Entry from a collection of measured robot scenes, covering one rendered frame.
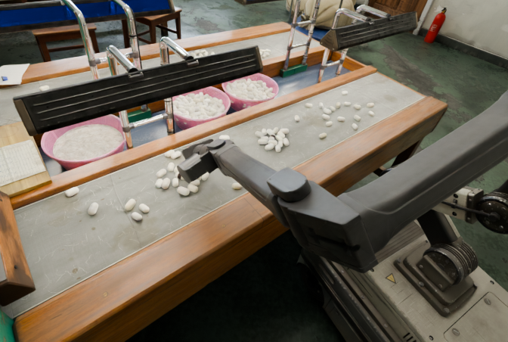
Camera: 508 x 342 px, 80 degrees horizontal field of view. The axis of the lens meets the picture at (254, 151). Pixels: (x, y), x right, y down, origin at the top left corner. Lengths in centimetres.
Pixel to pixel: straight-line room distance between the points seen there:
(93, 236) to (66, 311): 20
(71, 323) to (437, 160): 73
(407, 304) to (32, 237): 115
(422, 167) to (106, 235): 76
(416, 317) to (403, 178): 89
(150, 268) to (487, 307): 113
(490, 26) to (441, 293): 449
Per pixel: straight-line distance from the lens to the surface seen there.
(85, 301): 81
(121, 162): 105
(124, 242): 89
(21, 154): 116
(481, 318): 139
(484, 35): 541
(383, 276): 126
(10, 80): 159
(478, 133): 46
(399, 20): 160
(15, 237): 90
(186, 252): 82
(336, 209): 36
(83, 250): 90
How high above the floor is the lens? 147
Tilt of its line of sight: 41 degrees down
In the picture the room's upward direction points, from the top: 9 degrees clockwise
